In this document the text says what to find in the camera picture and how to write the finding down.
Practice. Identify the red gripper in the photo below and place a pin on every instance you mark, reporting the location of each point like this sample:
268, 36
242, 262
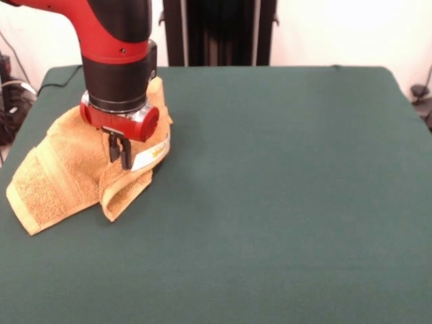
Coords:
135, 126

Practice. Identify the orange terry towel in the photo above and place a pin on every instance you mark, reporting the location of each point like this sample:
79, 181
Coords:
57, 179

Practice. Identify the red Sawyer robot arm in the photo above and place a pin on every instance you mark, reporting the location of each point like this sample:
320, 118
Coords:
114, 40

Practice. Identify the dark green table cloth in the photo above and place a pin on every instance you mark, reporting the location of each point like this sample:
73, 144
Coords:
270, 202

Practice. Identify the grey black stand base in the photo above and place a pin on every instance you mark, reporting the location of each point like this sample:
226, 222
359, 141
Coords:
419, 90

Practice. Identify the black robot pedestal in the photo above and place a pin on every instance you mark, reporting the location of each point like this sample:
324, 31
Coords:
219, 33

